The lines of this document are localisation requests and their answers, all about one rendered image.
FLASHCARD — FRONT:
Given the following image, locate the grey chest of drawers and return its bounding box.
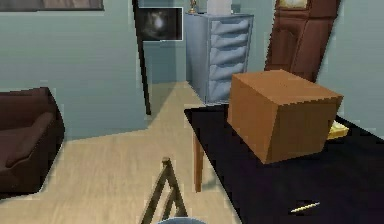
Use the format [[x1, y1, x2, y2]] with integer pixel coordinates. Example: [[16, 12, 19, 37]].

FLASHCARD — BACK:
[[184, 12, 255, 106]]

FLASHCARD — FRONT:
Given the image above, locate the black top wooden table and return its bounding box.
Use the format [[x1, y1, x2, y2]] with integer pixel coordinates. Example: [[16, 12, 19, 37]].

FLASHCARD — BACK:
[[183, 103, 384, 224]]

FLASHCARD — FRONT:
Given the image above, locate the black door frame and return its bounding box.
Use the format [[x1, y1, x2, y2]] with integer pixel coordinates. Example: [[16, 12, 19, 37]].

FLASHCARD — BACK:
[[131, 0, 152, 116]]

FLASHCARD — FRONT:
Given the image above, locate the dark framed picture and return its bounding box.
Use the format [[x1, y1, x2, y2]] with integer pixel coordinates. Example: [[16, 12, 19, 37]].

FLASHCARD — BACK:
[[137, 6, 184, 42]]

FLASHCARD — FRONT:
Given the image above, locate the yellow flat object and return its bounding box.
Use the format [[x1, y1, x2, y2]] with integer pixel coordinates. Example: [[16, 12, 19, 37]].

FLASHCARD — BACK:
[[326, 121, 350, 141]]

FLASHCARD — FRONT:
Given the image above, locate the brown framed wall picture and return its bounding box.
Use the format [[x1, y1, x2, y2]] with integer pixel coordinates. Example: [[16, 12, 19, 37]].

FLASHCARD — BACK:
[[0, 0, 105, 12]]

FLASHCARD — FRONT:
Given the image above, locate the brown cardboard box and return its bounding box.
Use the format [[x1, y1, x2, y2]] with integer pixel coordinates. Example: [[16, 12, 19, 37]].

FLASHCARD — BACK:
[[227, 69, 344, 165]]

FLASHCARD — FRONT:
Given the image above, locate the white cylinder object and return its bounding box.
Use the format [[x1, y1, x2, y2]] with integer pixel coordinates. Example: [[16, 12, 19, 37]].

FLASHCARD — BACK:
[[206, 0, 233, 16]]

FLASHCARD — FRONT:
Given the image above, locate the dark brown sofa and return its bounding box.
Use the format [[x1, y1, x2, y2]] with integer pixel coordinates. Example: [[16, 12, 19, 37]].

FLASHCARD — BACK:
[[0, 86, 66, 201]]

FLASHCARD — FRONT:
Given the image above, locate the yellow pencil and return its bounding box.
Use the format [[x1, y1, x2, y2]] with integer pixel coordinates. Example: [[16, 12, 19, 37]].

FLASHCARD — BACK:
[[289, 201, 321, 214]]

